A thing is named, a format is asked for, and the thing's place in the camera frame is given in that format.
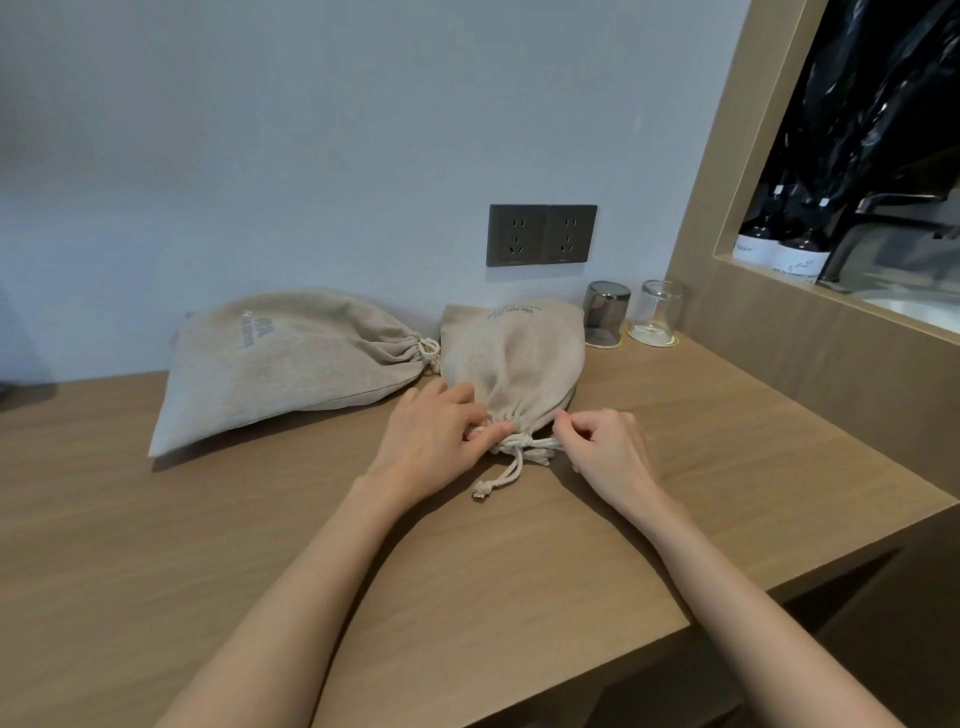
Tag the person's right hand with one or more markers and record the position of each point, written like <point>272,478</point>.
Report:
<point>615,457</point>

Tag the dark faucet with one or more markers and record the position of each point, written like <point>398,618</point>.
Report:
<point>840,251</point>

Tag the person's left forearm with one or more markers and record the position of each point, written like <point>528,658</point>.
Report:
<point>285,622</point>

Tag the clear glass cup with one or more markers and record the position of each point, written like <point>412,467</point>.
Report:
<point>658,304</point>

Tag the grey vanity unit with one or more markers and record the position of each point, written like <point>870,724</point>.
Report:
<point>915,262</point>

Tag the grey smoked glass cup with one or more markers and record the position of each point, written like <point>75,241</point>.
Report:
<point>606,307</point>

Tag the white basin sink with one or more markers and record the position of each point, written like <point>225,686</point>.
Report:
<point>919,313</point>

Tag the wooden niche frame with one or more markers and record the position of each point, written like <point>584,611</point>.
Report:
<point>727,337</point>

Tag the black plastic bag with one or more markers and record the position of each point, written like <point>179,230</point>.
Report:
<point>877,97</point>

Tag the round gold-rimmed coaster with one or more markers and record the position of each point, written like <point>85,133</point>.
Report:
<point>651,343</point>
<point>602,345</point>

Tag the person's left hand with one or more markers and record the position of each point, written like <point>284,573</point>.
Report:
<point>427,450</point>

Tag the person's right forearm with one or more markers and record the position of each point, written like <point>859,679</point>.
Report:
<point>765,630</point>

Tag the dark grey wall socket panel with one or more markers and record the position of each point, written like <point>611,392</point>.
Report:
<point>541,236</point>

